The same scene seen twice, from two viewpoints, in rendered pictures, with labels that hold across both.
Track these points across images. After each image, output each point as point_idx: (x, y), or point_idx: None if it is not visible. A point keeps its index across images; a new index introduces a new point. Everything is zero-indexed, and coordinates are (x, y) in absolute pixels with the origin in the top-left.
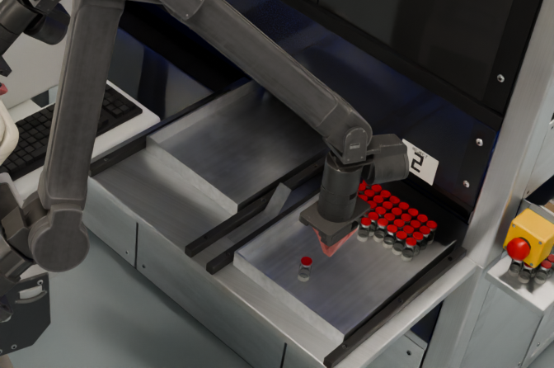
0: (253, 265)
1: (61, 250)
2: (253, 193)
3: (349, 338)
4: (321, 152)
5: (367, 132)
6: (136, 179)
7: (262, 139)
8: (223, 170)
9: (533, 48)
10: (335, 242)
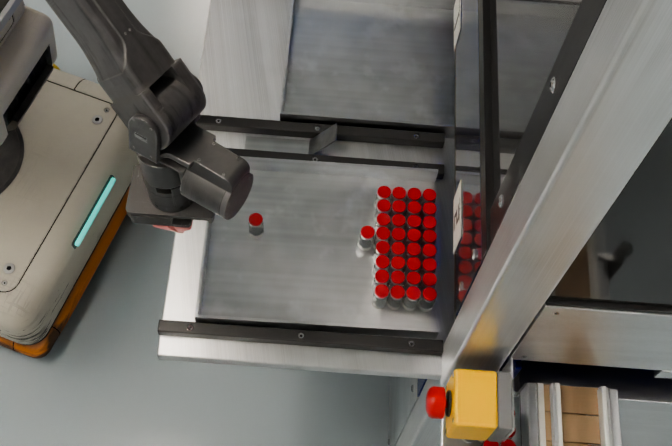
0: None
1: None
2: (309, 114)
3: (203, 324)
4: (435, 126)
5: (162, 133)
6: (246, 18)
7: (411, 68)
8: (332, 70)
9: (517, 197)
10: (142, 223)
